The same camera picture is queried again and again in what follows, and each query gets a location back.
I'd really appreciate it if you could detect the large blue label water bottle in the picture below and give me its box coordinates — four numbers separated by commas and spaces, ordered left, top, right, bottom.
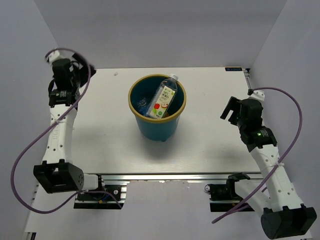
137, 97, 150, 116

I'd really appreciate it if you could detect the clear apple juice bottle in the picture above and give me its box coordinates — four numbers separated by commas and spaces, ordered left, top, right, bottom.
145, 74, 178, 119

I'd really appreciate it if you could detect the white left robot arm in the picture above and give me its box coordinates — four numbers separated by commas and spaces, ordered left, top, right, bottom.
33, 50, 106, 200

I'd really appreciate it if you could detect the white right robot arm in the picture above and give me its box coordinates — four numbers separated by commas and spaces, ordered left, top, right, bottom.
221, 97, 317, 240

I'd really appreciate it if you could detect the teal bin with yellow rim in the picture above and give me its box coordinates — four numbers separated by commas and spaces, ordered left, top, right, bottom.
128, 74, 187, 142

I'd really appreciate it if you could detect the blue sticker right corner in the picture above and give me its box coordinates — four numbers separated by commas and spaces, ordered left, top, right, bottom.
224, 67, 243, 72

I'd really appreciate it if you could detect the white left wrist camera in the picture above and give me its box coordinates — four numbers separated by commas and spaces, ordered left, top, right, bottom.
44, 50, 74, 66

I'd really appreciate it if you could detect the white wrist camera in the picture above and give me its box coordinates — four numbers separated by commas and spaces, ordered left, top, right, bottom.
44, 50, 74, 66
247, 89, 265, 103

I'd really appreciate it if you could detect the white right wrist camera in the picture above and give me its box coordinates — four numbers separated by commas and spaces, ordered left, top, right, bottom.
247, 89, 265, 103

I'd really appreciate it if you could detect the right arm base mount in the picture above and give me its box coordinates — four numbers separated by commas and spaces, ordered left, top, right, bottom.
204, 184, 242, 213

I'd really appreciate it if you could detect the aluminium front rail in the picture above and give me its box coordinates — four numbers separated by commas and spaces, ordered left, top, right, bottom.
97, 172, 266, 182

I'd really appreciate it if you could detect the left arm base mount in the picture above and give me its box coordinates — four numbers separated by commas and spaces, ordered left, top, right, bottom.
73, 174, 129, 210

